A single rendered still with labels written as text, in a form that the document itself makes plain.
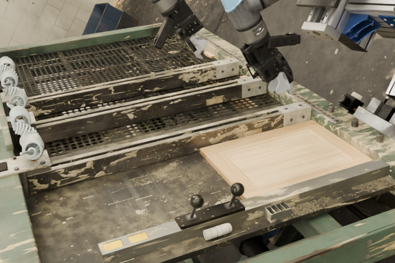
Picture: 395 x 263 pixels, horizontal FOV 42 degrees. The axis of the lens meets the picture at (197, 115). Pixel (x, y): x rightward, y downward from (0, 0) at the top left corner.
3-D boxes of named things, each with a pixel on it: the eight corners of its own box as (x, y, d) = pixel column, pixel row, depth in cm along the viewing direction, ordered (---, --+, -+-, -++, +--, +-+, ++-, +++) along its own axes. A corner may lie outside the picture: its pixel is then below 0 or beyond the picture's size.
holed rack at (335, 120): (342, 122, 192) (342, 121, 191) (335, 124, 191) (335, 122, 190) (177, 20, 328) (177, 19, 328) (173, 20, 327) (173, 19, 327)
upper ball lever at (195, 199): (198, 223, 144) (207, 202, 133) (186, 228, 142) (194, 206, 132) (194, 212, 146) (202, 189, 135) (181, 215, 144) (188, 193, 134)
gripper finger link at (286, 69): (282, 82, 146) (269, 57, 142) (286, 78, 146) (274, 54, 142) (293, 85, 142) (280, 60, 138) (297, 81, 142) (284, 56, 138)
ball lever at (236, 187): (237, 212, 148) (248, 190, 137) (225, 215, 147) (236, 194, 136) (231, 201, 150) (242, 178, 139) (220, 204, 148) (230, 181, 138)
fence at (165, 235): (388, 175, 167) (390, 165, 166) (104, 266, 134) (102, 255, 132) (378, 168, 171) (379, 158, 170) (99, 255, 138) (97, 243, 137)
